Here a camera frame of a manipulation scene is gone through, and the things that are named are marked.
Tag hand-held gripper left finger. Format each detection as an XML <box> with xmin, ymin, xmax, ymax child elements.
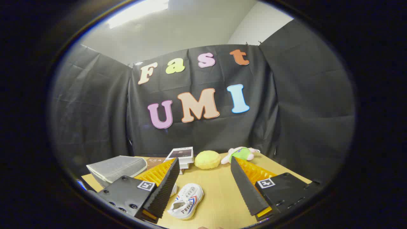
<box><xmin>96</xmin><ymin>157</ymin><xmax>181</xmax><ymax>223</ymax></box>

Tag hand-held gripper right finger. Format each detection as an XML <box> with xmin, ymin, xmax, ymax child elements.
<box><xmin>230</xmin><ymin>156</ymin><xmax>322</xmax><ymax>222</ymax></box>

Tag grey fabric storage box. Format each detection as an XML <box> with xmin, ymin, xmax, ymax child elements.
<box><xmin>86</xmin><ymin>155</ymin><xmax>148</xmax><ymax>188</ymax></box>

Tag thin brown cover book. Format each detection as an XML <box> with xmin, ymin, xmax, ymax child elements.
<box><xmin>135</xmin><ymin>156</ymin><xmax>167</xmax><ymax>170</ymax></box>

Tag pink plush toy green shirt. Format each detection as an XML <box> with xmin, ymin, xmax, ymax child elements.
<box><xmin>221</xmin><ymin>147</ymin><xmax>260</xmax><ymax>165</ymax></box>

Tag white book dark cover photo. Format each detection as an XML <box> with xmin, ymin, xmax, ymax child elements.
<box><xmin>165</xmin><ymin>147</ymin><xmax>194</xmax><ymax>165</ymax></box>

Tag yellow round plush toy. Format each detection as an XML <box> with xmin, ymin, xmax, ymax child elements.
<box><xmin>194</xmin><ymin>150</ymin><xmax>221</xmax><ymax>170</ymax></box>

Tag black backdrop cloth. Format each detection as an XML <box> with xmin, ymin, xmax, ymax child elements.
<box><xmin>51</xmin><ymin>19</ymin><xmax>356</xmax><ymax>185</ymax></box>

